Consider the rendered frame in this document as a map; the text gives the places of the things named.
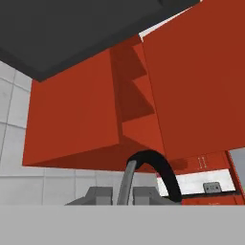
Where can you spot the red wall cabinet with shelves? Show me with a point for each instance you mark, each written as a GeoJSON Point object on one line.
{"type": "Point", "coordinates": [76, 118]}

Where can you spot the red base cabinet run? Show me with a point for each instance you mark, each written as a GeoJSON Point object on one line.
{"type": "Point", "coordinates": [212, 199]}

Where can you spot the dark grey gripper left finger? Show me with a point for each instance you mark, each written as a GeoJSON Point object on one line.
{"type": "Point", "coordinates": [99, 195]}

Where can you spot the grey wall outlet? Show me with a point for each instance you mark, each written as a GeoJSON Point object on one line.
{"type": "Point", "coordinates": [212, 187]}

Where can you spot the dark grey range hood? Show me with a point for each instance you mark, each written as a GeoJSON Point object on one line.
{"type": "Point", "coordinates": [73, 28]}

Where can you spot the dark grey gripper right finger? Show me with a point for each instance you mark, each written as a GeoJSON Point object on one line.
{"type": "Point", "coordinates": [145, 195]}

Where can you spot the red cabinet door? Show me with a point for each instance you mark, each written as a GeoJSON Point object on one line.
{"type": "Point", "coordinates": [197, 79]}

